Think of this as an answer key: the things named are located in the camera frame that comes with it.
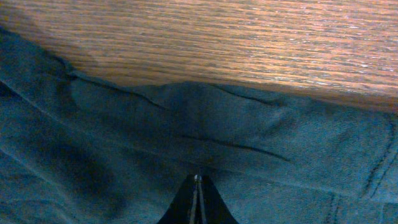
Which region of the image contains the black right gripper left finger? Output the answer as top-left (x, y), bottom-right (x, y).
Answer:
top-left (157, 175), bottom-right (198, 224)

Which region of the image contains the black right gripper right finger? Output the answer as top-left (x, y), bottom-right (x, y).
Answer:
top-left (198, 176), bottom-right (238, 224)

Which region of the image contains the dark green t-shirt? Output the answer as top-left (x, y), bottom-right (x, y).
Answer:
top-left (1, 30), bottom-right (397, 223)

